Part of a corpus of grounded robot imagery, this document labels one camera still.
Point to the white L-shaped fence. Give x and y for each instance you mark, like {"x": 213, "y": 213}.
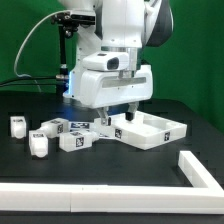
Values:
{"x": 203, "y": 196}

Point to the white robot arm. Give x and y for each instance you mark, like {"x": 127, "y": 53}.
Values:
{"x": 111, "y": 35}

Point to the black camera on stand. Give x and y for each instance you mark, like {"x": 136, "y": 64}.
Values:
{"x": 68, "y": 24}

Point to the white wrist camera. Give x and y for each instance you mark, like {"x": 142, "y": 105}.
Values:
{"x": 106, "y": 61}

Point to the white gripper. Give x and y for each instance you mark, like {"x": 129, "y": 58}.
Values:
{"x": 102, "y": 89}

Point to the white sheet with tags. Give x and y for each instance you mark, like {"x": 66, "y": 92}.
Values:
{"x": 89, "y": 126}

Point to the white square tabletop part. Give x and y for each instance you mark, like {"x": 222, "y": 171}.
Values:
{"x": 145, "y": 131}

